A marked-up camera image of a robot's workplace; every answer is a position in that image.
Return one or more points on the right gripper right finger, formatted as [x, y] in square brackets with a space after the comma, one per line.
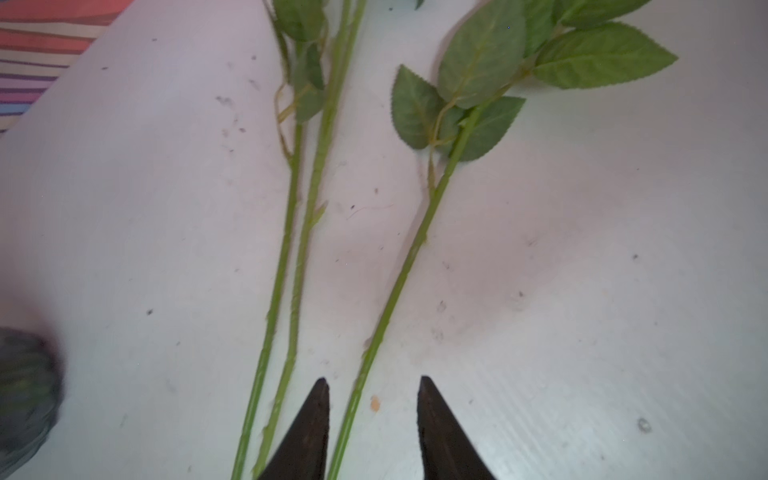
[446, 451]

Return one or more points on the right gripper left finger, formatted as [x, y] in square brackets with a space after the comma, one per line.
[302, 454]

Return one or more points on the pink grey glass vase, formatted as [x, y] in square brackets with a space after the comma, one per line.
[31, 395]

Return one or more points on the coral red rose stem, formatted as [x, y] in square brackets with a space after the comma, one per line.
[467, 111]

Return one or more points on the cream peony spray stem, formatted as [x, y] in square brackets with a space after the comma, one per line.
[300, 29]

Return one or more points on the salmon pink rose stem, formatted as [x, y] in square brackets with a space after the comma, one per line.
[336, 58]

